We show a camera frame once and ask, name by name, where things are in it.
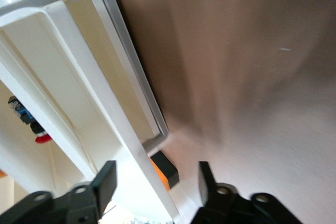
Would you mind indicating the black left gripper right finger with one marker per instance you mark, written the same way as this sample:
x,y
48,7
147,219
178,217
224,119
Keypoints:
x,y
236,211

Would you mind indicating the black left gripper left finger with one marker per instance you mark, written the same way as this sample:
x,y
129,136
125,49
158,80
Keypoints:
x,y
65,208

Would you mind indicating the white plastic divided tray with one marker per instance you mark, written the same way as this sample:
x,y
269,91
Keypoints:
x,y
89,77

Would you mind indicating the red button with blue block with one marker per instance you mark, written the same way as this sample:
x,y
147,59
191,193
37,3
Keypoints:
x,y
25,115

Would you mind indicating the white plastic drawer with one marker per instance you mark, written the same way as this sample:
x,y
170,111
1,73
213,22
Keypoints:
x,y
118,77

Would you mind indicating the orange box with black base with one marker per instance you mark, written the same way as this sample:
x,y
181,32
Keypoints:
x,y
168,169

